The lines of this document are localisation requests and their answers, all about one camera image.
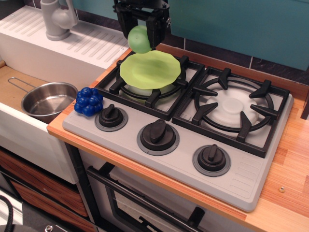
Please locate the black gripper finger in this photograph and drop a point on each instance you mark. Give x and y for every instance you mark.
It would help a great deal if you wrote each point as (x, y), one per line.
(127, 22)
(156, 30)

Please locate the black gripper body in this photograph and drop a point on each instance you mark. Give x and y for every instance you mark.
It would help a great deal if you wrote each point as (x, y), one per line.
(142, 9)

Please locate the green toy pear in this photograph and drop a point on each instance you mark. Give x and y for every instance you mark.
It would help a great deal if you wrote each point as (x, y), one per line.
(138, 40)

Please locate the blue toy blueberry cluster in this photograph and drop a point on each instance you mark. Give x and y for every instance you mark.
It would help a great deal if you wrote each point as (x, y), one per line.
(88, 102)

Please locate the light green plate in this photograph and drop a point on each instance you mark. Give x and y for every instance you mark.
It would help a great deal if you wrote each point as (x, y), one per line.
(152, 70)

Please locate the white toy sink unit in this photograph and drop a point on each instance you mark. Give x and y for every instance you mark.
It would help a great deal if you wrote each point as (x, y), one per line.
(28, 56)

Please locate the small steel pot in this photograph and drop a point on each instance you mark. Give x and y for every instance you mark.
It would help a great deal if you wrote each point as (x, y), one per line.
(47, 101)

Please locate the grey toy faucet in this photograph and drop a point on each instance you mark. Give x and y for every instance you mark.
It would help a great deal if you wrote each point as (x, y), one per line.
(58, 21)

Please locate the black left burner grate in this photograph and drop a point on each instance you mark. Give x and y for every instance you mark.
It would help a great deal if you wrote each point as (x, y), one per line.
(161, 103)

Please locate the black burner grate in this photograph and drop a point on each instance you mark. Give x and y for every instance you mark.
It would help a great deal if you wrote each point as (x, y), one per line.
(161, 103)
(234, 110)

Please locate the black left stove knob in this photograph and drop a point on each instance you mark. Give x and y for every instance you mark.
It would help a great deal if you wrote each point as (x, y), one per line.
(111, 119)

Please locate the black stove knob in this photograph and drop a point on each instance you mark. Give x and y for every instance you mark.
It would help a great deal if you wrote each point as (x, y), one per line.
(211, 160)
(111, 119)
(158, 138)

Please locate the black middle stove knob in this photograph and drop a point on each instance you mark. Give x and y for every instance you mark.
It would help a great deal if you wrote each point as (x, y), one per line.
(158, 138)

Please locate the grey toy stove top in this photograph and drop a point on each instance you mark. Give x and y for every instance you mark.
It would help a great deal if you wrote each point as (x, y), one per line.
(241, 186)

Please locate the black right burner grate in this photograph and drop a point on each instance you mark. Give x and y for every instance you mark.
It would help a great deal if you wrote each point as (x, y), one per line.
(234, 110)

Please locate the black right stove knob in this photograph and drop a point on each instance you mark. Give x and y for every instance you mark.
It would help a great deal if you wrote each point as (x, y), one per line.
(211, 160)

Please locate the toy oven door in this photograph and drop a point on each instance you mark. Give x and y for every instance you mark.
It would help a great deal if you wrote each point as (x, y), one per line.
(137, 205)

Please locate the wooden drawer fronts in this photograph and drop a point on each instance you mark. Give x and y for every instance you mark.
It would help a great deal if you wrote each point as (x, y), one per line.
(47, 192)

